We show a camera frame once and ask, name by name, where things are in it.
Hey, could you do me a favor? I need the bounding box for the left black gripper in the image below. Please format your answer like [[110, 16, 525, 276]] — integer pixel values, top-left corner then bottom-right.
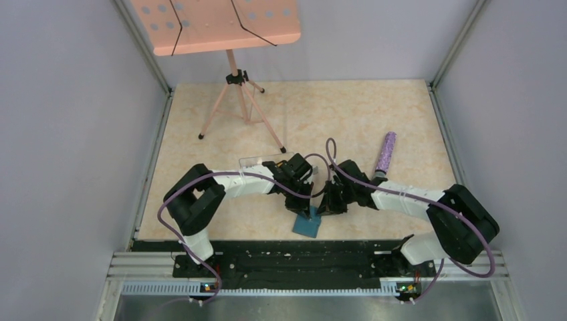
[[283, 178, 313, 219]]

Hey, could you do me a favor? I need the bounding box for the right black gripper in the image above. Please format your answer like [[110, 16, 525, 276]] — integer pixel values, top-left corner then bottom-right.
[[316, 179, 356, 216]]

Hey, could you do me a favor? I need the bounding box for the blue card holder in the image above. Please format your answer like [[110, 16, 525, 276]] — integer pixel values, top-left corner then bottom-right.
[[292, 206, 322, 238]]

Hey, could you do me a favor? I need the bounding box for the clear plastic box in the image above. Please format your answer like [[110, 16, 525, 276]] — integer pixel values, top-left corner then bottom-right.
[[239, 152, 294, 169]]

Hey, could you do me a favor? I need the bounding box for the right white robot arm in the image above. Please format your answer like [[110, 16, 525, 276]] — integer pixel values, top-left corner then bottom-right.
[[318, 160, 500, 276]]

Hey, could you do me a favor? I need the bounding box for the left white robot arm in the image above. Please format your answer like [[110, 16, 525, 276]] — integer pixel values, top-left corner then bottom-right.
[[163, 153, 314, 277]]

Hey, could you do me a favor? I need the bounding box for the purple glitter cylinder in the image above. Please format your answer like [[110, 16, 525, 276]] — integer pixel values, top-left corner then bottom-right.
[[373, 131, 397, 177]]

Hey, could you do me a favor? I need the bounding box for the pink music stand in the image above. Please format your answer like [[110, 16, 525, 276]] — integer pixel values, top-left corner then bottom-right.
[[131, 1, 301, 153]]

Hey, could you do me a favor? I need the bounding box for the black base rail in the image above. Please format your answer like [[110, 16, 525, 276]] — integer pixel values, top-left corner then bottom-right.
[[130, 236, 437, 294]]

